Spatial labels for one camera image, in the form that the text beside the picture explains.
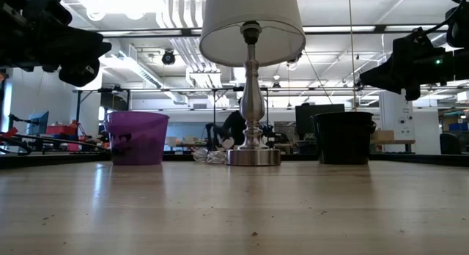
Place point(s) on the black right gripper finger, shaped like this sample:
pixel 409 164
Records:
pixel 377 77

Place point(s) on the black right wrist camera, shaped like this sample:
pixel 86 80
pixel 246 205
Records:
pixel 414 40

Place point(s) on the red workshop equipment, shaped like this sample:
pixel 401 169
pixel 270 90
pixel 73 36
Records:
pixel 58 130

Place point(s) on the black plastic bucket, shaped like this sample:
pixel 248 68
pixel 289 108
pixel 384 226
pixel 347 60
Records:
pixel 342 137

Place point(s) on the purple plastic bucket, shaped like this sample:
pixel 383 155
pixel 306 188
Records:
pixel 139 137

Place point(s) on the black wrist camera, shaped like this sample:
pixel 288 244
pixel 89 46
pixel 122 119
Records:
pixel 414 40
pixel 47 9

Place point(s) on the white-shade silver table lamp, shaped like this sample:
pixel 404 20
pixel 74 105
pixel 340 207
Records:
pixel 253 101

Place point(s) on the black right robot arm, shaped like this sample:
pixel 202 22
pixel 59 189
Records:
pixel 459 28

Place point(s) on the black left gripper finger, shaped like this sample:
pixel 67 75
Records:
pixel 104 48

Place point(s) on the black background robot arm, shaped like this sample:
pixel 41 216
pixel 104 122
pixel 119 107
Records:
pixel 212 136

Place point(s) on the black ceiling spotlight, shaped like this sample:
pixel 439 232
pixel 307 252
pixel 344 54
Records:
pixel 358 85
pixel 168 58

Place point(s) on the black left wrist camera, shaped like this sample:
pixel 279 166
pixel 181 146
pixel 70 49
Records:
pixel 47 9

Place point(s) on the person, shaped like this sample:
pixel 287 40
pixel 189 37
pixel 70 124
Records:
pixel 234 126

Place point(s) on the black computer monitor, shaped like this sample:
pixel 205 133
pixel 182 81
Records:
pixel 303 119

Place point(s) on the black office chair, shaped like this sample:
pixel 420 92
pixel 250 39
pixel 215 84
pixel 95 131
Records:
pixel 450 143

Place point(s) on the blue-screen monitor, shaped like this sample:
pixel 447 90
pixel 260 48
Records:
pixel 39 123

